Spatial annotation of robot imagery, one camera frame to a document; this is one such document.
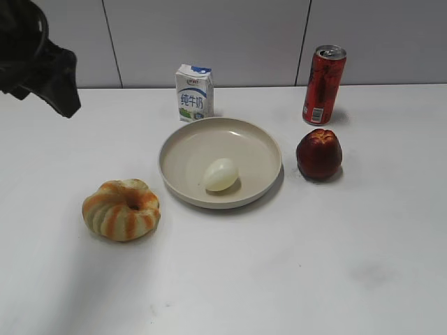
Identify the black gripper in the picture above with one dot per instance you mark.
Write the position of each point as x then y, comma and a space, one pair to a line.
24, 33

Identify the white egg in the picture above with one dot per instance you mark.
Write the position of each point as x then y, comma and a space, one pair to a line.
220, 175

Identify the beige round plate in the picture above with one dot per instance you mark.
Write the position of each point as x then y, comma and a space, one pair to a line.
189, 151

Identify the white blue milk carton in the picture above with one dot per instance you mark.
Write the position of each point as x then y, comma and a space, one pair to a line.
195, 92

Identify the red soda can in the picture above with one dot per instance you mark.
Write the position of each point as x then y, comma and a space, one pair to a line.
328, 64

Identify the dark red apple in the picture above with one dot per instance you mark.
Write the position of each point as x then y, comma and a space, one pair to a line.
319, 154

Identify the orange striped ring bread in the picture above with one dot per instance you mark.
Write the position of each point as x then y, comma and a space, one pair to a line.
122, 210

